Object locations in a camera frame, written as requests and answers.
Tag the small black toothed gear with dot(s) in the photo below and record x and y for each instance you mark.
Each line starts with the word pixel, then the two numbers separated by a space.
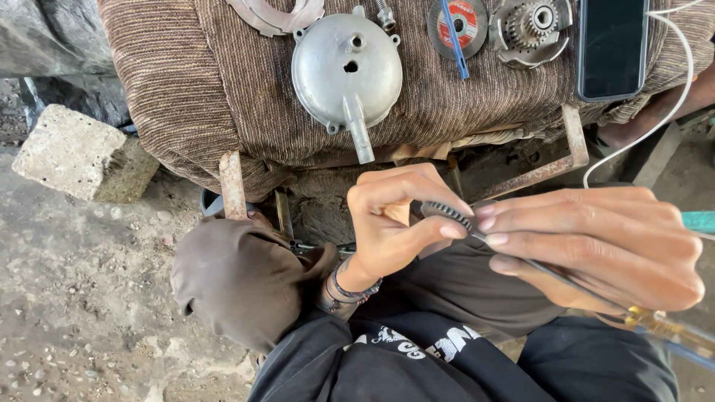
pixel 447 211

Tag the black smartphone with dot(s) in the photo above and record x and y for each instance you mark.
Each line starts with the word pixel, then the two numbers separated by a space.
pixel 611 50

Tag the person's right hand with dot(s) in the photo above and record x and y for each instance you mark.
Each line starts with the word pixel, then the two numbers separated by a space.
pixel 614 251

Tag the round aluminium engine cover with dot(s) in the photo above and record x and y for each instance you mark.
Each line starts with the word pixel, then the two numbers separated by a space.
pixel 346 84

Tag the thin metal rod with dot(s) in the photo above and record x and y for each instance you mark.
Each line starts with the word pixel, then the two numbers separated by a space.
pixel 321 247

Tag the brown cloth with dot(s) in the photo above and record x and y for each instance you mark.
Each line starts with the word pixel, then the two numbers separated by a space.
pixel 246 279

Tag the concrete block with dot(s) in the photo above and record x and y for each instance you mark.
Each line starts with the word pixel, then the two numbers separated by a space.
pixel 72 151

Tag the grey wooden plank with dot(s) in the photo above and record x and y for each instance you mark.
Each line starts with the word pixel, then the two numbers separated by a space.
pixel 659 153

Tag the rusty metal stool frame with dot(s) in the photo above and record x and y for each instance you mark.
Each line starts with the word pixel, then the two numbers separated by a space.
pixel 233 184

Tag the blue plastic stick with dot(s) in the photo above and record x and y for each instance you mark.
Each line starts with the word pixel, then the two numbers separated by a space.
pixel 455 44

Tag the brown striped cushion cover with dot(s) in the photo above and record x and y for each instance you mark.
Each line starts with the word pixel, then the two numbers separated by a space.
pixel 212 84

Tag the flat metal gasket plate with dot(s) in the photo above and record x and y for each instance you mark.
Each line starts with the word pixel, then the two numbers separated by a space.
pixel 262 17

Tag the person's left hand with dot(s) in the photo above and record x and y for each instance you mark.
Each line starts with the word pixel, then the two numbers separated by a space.
pixel 380 234

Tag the grinding disc with red label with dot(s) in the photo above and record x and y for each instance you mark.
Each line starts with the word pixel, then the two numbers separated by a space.
pixel 466 33

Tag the metal gear clutch assembly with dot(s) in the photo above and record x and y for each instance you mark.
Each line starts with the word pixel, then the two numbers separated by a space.
pixel 528 28

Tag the grey tarpaulin sheet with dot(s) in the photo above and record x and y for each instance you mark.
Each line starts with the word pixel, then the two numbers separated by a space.
pixel 50 39

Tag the person's black clothing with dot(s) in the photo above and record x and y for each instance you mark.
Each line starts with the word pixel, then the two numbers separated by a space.
pixel 447 346

